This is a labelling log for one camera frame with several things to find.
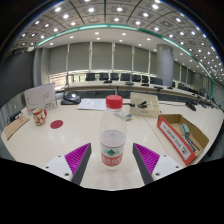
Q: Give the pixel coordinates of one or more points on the ceiling lights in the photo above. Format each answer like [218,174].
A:
[91,9]

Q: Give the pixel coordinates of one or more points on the long curved conference desk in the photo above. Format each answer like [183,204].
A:
[116,85]

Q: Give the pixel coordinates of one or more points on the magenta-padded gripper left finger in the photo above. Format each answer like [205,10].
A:
[77,159]

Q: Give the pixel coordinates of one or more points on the white paper sheets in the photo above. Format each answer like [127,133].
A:
[91,104]

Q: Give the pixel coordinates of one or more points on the black office chairs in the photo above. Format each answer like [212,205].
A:
[115,76]

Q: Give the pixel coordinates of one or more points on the small beige open box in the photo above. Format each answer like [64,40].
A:
[145,105]

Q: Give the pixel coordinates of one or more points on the black desk phone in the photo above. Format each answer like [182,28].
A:
[70,99]

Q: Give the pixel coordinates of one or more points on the black power adapter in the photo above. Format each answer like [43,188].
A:
[15,116]

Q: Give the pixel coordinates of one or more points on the white cardboard paper box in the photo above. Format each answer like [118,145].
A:
[40,96]

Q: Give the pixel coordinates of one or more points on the red open cardboard box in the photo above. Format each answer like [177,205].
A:
[181,136]

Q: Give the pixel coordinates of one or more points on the clear red-capped water bottle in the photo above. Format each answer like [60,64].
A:
[113,140]

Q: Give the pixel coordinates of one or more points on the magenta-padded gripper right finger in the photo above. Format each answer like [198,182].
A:
[146,159]

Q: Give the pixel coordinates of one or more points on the flat round red coaster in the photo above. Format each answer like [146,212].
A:
[56,124]

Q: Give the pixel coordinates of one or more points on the brown paper envelope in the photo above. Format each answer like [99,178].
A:
[16,126]

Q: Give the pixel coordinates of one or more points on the yellow and red mug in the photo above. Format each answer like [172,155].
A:
[40,116]

